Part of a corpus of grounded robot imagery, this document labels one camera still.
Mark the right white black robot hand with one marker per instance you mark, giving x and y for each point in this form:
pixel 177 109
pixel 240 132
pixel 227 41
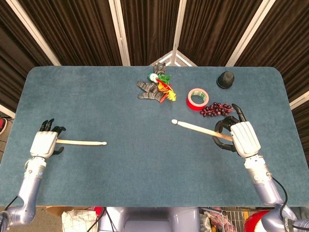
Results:
pixel 245 139

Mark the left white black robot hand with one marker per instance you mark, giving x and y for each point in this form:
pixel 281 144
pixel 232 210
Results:
pixel 43 143

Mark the plain wooden drumstick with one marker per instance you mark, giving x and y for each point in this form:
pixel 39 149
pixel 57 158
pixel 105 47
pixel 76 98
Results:
pixel 82 142

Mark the right lavender robot arm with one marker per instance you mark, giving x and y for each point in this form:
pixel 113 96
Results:
pixel 265 188

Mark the lavender robot base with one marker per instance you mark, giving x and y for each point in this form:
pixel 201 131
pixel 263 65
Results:
pixel 149 222

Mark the left lavender robot arm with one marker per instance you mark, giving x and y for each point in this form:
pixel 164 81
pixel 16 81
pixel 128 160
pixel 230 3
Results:
pixel 31 183

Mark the purple grape bunch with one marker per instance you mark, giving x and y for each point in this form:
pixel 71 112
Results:
pixel 217 110

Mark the red shoe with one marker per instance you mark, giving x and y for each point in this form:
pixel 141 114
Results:
pixel 2 124

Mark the red tape roll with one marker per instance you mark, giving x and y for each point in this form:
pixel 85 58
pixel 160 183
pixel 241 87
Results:
pixel 193 105

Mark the black faceted cup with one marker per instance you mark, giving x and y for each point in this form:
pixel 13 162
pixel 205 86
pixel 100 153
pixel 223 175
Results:
pixel 225 79

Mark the brown cardboard box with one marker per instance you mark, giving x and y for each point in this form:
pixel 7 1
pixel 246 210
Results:
pixel 58 210

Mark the red and white ball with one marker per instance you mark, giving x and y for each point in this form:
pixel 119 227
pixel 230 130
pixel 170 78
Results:
pixel 253 220

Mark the white checked bag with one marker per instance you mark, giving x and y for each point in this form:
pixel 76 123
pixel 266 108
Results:
pixel 77 221

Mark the small red object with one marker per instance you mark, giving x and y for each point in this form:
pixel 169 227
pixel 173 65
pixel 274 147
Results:
pixel 99 210

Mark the colourful feather shuttlecock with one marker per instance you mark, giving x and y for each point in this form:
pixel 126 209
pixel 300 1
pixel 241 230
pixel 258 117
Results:
pixel 169 93

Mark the blue velvet table cloth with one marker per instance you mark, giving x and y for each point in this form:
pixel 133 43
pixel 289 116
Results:
pixel 144 169

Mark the grey striped glove orange cuff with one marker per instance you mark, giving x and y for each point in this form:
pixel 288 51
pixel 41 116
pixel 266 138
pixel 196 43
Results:
pixel 149 95

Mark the grey striped knit glove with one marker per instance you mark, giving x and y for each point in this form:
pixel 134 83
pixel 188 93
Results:
pixel 159 68

